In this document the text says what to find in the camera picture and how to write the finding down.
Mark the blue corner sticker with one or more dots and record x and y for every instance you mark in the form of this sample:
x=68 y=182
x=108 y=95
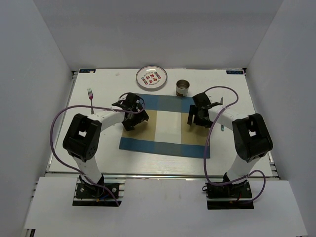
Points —
x=89 y=71
x=234 y=72

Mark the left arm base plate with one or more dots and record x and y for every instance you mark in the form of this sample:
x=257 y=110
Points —
x=89 y=195

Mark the aluminium table edge rail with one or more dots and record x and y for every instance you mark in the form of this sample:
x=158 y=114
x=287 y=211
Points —
x=153 y=176

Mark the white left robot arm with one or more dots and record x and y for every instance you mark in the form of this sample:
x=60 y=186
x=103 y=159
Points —
x=138 y=124

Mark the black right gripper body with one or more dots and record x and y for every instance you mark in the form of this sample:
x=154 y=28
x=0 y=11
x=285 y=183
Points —
x=197 y=114

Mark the blue and beige placemat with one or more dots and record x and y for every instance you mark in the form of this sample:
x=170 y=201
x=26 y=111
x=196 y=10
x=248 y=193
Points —
x=166 y=132

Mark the silver fork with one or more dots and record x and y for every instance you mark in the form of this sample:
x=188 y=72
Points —
x=90 y=96

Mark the blue corner sticker left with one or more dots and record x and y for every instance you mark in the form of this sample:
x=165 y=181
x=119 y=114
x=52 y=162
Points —
x=89 y=71

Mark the metal cup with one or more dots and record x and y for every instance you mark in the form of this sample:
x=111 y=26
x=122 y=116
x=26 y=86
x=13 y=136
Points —
x=182 y=87

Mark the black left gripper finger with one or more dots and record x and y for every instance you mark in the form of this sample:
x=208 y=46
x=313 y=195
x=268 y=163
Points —
x=142 y=116
x=129 y=124

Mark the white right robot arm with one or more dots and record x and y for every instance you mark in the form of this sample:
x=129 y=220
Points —
x=251 y=137

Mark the white plate with red characters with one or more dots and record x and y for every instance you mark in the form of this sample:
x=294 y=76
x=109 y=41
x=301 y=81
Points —
x=151 y=78

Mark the blue corner sticker right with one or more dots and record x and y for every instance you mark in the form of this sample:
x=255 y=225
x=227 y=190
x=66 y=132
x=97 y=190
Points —
x=234 y=72

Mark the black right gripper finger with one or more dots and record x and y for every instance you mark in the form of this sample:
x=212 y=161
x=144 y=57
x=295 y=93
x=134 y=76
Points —
x=191 y=114
x=204 y=122

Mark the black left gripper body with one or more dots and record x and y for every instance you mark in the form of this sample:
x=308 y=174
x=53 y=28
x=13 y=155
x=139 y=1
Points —
x=139 y=107

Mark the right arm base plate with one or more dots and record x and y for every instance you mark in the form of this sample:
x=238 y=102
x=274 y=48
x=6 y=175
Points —
x=229 y=197

